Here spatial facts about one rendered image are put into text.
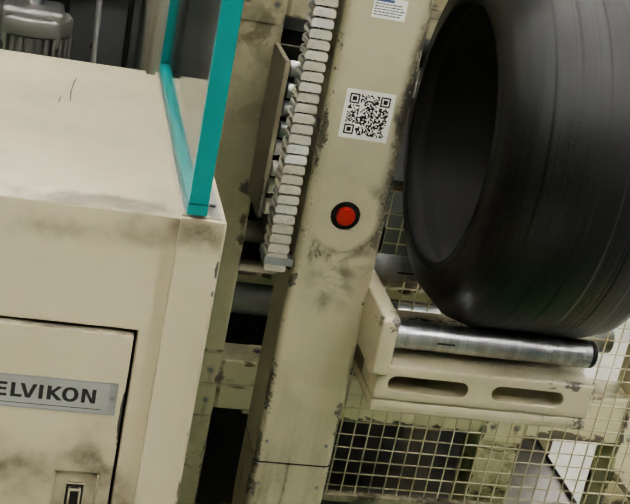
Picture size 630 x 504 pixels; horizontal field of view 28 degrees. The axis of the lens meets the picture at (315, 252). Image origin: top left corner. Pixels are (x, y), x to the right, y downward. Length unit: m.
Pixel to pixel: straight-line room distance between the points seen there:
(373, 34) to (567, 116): 0.31
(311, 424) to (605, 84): 0.73
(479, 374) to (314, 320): 0.27
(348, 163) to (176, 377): 0.73
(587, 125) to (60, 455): 0.87
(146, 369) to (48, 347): 0.10
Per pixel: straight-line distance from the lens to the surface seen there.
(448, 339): 1.95
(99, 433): 1.25
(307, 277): 1.94
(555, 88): 1.75
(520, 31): 1.81
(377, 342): 1.88
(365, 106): 1.86
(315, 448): 2.08
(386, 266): 2.18
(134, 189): 1.22
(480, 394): 1.98
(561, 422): 2.05
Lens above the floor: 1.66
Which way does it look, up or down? 20 degrees down
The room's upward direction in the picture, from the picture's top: 12 degrees clockwise
